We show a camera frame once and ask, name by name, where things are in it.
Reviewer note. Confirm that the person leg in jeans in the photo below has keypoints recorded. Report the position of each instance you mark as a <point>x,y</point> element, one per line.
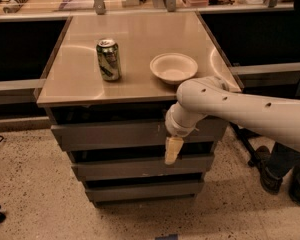
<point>282,160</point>

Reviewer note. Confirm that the white paper bowl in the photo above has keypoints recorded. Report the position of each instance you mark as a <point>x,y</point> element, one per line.
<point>173,68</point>

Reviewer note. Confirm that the grey drawer cabinet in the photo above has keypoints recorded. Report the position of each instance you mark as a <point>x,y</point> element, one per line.
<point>75,92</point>

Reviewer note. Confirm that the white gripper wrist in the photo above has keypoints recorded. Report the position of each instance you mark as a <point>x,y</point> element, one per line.
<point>175,129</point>

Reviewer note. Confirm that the green soda can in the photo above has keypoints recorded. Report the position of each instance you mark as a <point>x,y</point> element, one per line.
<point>108,59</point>

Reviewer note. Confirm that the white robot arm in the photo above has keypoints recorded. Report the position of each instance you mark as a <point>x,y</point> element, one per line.
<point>274,118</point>

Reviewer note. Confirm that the grey bottom drawer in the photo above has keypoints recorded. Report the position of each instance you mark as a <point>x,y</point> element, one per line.
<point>172,189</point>

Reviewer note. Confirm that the black left shoe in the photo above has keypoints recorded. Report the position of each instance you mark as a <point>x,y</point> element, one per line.
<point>269,183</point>

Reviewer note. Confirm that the grey drawer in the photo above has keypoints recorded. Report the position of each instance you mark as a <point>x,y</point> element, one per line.
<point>141,167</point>
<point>172,189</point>
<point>110,135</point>

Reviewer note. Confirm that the grey top drawer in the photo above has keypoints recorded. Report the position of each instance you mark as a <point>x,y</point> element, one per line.
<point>110,135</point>

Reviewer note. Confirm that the black chair base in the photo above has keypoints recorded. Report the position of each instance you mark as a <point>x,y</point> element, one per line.
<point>244,135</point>

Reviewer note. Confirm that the grey middle drawer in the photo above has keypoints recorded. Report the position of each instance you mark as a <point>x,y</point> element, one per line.
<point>141,167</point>

